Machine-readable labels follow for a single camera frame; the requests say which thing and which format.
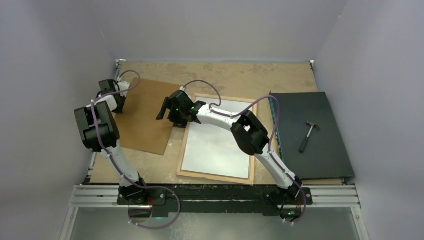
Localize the dark blue book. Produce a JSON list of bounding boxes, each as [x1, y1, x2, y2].
[[269, 92, 355, 182]]

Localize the small hammer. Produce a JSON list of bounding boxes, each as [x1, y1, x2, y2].
[[298, 121, 320, 154]]

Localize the purple cable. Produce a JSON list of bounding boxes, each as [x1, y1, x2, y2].
[[90, 69, 181, 230], [180, 80, 309, 226]]

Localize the aluminium frame rails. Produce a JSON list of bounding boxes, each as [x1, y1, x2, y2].
[[58, 59, 370, 240]]

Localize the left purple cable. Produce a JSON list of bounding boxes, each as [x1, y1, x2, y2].
[[90, 69, 181, 230]]

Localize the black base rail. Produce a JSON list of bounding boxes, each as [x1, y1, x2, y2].
[[117, 183, 313, 218]]

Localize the brown backing board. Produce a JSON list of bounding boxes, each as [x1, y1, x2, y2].
[[114, 79, 180, 156]]

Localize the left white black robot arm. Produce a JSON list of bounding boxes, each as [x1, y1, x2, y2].
[[74, 79, 149, 205]]

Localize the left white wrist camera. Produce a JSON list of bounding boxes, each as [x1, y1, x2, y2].
[[117, 80, 131, 98]]

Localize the printed photo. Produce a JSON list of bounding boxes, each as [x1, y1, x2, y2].
[[181, 96, 254, 180]]

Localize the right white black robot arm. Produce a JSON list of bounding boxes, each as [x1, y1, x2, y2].
[[156, 89, 305, 204]]

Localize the wooden picture frame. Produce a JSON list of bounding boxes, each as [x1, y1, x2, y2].
[[175, 93, 259, 186]]

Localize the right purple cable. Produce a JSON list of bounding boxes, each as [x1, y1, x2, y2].
[[180, 80, 309, 226]]

